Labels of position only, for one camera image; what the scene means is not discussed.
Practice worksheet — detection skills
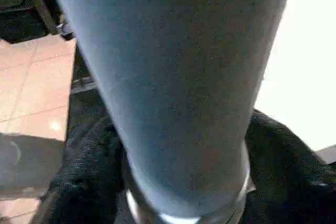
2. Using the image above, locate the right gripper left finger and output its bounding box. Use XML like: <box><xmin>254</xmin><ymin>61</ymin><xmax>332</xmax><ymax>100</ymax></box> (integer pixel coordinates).
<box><xmin>33</xmin><ymin>115</ymin><xmax>133</xmax><ymax>224</ymax></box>

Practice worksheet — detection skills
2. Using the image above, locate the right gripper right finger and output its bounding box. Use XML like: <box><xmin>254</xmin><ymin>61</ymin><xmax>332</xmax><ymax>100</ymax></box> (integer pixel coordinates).
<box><xmin>227</xmin><ymin>108</ymin><xmax>336</xmax><ymax>224</ymax></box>

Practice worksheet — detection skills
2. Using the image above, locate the white plastic table leg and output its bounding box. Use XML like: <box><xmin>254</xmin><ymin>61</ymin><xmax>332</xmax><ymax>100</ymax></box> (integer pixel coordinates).
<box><xmin>43</xmin><ymin>0</ymin><xmax>298</xmax><ymax>224</ymax></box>

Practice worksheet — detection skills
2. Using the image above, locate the black fabric bag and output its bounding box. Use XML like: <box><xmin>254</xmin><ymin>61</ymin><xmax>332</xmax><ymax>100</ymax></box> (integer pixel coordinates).
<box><xmin>0</xmin><ymin>0</ymin><xmax>77</xmax><ymax>44</ymax></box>

